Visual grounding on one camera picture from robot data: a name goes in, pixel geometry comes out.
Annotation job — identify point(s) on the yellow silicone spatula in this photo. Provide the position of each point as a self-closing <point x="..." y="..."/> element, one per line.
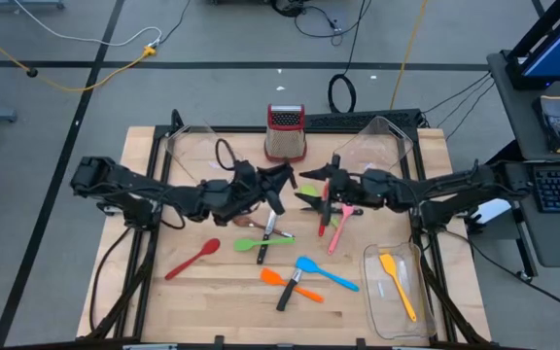
<point x="388" y="265"/>

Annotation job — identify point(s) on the clear plastic bin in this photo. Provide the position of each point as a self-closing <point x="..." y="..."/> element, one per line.
<point x="382" y="141"/>
<point x="382" y="311"/>
<point x="197" y="146"/>

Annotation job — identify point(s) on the black floor puck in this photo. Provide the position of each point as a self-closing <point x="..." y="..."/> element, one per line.
<point x="31" y="73"/>

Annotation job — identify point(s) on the red silicone spoon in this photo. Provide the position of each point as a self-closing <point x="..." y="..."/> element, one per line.
<point x="209" y="247"/>

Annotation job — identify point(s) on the lime green silicone spoon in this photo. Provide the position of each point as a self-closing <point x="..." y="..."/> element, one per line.
<point x="311" y="190"/>

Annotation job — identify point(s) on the red silicone spatula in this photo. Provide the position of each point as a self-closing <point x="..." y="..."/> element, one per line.
<point x="322" y="228"/>

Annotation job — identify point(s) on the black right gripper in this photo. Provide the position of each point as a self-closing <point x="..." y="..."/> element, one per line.
<point x="345" y="189"/>

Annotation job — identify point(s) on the blue silicone spoon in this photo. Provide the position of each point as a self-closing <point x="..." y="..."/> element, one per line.
<point x="306" y="265"/>

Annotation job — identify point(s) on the brown wooden spoon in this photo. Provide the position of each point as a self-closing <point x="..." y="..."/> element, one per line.
<point x="243" y="222"/>

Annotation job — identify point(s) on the pink silicone spatula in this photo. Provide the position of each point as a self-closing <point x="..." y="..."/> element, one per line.
<point x="338" y="233"/>

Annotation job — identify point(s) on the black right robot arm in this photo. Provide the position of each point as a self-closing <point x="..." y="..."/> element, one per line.
<point x="455" y="187"/>

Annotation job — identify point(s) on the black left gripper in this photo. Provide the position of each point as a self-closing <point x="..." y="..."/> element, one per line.
<point x="243" y="189"/>

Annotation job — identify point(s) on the orange silicone spatula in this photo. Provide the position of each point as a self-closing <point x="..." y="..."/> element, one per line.
<point x="271" y="277"/>

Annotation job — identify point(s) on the grey side desk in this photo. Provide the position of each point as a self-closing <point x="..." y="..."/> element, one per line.
<point x="518" y="126"/>

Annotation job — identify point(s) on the red steel box grater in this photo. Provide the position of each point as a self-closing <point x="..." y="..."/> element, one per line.
<point x="285" y="141"/>

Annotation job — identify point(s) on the black aluminium table frame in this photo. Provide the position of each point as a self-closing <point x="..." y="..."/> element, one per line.
<point x="251" y="129"/>

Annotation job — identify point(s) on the white sheet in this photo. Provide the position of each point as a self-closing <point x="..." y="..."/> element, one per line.
<point x="494" y="211"/>

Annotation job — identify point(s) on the grey black work gloves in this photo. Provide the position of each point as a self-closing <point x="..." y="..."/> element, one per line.
<point x="554" y="121"/>

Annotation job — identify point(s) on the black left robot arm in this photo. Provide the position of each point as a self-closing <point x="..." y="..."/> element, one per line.
<point x="129" y="187"/>

